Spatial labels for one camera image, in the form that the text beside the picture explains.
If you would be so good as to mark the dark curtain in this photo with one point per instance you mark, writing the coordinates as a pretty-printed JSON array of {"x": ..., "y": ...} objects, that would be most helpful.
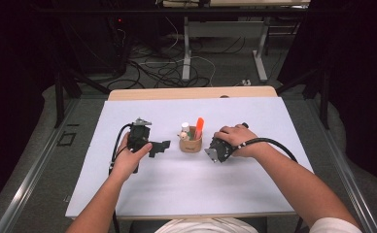
[
  {"x": 361, "y": 81},
  {"x": 11, "y": 81}
]

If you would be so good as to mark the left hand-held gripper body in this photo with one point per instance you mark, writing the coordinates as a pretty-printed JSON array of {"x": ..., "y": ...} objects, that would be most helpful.
[{"x": 138, "y": 137}]

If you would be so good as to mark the person's left hand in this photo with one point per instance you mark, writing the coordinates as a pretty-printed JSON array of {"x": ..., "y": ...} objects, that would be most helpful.
[{"x": 128, "y": 160}]

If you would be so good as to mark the black metal stand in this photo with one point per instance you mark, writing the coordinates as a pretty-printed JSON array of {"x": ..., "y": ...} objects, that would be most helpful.
[
  {"x": 59, "y": 97},
  {"x": 324, "y": 93}
]

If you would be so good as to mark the white power plug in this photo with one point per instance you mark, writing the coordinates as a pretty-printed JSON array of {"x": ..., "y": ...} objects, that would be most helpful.
[{"x": 246, "y": 82}]

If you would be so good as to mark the person's white shirt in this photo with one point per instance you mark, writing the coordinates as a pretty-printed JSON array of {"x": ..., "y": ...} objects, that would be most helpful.
[{"x": 206, "y": 226}]

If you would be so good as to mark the black horizontal bar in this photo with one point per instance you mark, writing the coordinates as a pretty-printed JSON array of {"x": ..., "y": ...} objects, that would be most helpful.
[{"x": 144, "y": 11}]

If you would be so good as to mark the person's right hand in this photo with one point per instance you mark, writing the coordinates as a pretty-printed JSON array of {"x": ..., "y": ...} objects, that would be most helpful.
[{"x": 238, "y": 139}]

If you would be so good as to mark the white table mat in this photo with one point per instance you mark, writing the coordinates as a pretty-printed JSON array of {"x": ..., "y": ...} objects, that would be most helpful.
[{"x": 183, "y": 187}]

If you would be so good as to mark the white metal frame desk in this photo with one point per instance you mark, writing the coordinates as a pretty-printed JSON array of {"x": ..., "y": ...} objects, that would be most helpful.
[{"x": 186, "y": 48}]

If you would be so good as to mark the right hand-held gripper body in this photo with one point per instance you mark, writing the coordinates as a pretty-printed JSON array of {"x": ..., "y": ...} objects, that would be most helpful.
[{"x": 222, "y": 150}]

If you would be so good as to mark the orange highlighter pen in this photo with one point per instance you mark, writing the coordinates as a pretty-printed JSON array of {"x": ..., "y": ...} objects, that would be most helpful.
[{"x": 199, "y": 126}]

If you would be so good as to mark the black computer tower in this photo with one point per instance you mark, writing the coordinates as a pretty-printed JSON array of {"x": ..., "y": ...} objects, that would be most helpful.
[{"x": 95, "y": 42}]

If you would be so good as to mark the metal floor rail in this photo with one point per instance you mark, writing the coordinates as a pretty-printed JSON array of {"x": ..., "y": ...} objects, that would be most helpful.
[
  {"x": 348, "y": 181},
  {"x": 31, "y": 174}
]

